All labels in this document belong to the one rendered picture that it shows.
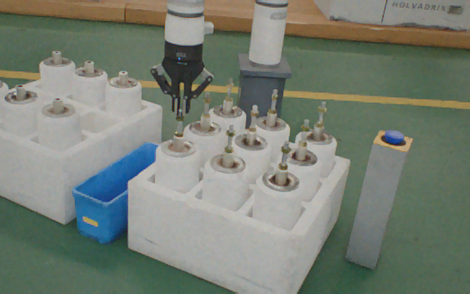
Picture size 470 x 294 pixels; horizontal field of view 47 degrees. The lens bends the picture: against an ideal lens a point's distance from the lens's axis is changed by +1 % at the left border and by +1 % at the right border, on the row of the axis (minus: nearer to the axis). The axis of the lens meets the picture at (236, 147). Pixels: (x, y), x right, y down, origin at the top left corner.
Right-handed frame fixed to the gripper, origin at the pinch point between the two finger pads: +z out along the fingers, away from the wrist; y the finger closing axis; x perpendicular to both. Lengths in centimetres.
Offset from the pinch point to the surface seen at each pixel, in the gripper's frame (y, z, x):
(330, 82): 40, 35, 125
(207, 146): 5.2, 12.0, 6.6
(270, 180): 20.4, 9.6, -7.9
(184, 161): 2.1, 10.4, -4.2
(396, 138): 44.9, 2.1, 3.8
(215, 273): 11.6, 32.1, -12.1
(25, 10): -119, 33, 164
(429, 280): 59, 35, 1
